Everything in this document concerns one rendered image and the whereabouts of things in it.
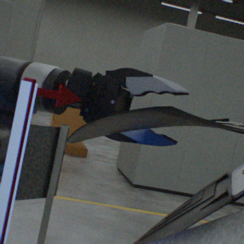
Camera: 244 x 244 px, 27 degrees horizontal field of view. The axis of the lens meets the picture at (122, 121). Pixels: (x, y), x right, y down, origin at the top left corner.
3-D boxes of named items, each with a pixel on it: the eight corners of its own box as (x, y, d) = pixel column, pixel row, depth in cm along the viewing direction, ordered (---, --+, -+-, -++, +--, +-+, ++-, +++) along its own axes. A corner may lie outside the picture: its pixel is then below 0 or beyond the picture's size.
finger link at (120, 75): (154, 67, 74) (98, 73, 77) (152, 64, 72) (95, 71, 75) (156, 98, 73) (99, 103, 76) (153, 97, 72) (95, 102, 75)
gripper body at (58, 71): (141, 87, 81) (74, 74, 85) (124, 76, 73) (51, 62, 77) (130, 134, 80) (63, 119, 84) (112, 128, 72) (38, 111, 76)
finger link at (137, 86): (194, 79, 76) (135, 85, 79) (186, 71, 71) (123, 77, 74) (194, 99, 76) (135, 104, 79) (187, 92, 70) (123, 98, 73)
